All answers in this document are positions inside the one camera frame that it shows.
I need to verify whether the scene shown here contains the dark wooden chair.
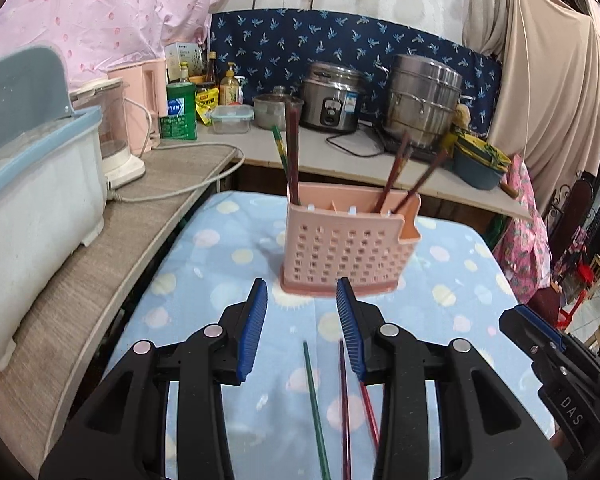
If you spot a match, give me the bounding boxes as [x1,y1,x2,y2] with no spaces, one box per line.
[530,180,596,321]

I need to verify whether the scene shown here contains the green chopstick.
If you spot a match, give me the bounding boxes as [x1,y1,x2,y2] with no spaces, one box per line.
[302,341,332,480]
[271,124,292,188]

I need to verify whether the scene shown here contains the yellow pump bottle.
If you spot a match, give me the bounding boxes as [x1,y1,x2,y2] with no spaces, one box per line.
[219,62,243,106]

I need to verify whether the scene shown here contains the white blender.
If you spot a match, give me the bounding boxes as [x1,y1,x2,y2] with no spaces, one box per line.
[72,79,147,192]

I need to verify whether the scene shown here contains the steel rice cooker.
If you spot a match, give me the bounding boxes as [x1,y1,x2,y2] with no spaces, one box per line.
[300,61,368,134]

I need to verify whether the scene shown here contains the glass food container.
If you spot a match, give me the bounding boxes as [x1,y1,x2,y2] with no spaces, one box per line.
[210,105,255,135]

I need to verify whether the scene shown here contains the navy printed cloth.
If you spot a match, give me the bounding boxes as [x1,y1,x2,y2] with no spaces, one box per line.
[209,9,503,138]

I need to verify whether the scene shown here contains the black induction cooker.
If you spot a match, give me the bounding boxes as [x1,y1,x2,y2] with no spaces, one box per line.
[375,125,451,163]

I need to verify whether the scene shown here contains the pink appliance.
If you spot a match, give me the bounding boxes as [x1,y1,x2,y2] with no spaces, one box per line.
[107,59,168,157]

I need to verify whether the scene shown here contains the white power cable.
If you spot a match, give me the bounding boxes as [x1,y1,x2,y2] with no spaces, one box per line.
[107,142,246,204]

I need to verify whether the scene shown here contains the green detergent bottle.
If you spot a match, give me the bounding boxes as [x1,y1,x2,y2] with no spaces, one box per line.
[160,62,199,142]

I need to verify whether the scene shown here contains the red stool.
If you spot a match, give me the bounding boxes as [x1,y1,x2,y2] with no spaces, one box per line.
[557,262,595,331]

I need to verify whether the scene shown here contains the steel steamer pot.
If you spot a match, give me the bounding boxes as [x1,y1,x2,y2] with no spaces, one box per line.
[382,54,473,148]

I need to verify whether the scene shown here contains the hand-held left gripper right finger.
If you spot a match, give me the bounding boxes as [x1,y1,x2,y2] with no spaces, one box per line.
[335,277,567,480]

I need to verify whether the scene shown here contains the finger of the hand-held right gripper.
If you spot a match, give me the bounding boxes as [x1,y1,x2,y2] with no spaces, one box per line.
[499,304,567,359]

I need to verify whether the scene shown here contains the small pot with glass lid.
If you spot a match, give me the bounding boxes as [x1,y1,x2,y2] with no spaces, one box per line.
[252,86,305,131]

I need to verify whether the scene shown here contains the pink floral cloth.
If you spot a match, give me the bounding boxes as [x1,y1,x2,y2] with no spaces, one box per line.
[492,155,551,306]

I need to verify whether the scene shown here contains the green yellow basket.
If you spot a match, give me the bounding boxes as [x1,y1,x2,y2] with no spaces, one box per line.
[450,130,512,168]

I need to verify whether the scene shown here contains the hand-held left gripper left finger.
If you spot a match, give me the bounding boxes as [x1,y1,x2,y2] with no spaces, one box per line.
[39,278,269,480]

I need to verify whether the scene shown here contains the beige hanging cloth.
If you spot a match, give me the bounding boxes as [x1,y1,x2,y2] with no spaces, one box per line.
[462,0,600,201]

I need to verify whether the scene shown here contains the brown chopstick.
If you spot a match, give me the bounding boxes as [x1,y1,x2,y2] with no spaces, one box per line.
[375,131,413,212]
[291,101,302,206]
[394,148,451,212]

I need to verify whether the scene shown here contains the wooden counter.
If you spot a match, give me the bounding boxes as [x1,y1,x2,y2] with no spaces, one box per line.
[0,122,531,476]

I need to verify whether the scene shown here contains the light blue printed tablecloth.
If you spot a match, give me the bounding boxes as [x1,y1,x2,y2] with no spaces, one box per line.
[97,190,556,480]

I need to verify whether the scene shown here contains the yellow packet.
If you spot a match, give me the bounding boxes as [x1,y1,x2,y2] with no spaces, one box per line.
[195,87,220,123]

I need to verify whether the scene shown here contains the dark red chopstick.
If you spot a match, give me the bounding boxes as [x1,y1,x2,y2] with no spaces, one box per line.
[284,102,297,206]
[338,340,353,480]

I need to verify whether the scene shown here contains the pink dotted curtain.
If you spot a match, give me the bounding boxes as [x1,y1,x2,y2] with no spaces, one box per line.
[0,0,253,91]

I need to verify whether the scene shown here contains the white green carton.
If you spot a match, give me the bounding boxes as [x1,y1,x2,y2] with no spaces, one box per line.
[165,42,203,83]

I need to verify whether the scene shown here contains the black power cable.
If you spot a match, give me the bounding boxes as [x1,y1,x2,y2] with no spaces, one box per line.
[325,120,386,157]

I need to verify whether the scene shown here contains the white dish drainer box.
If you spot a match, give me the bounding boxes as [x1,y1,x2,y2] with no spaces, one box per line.
[0,45,108,371]

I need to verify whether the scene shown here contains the pink perforated chopstick holder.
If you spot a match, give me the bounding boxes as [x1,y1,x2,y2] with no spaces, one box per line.
[280,182,423,297]

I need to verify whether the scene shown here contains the blue basin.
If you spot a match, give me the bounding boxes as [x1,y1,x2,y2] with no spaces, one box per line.
[452,145,506,191]

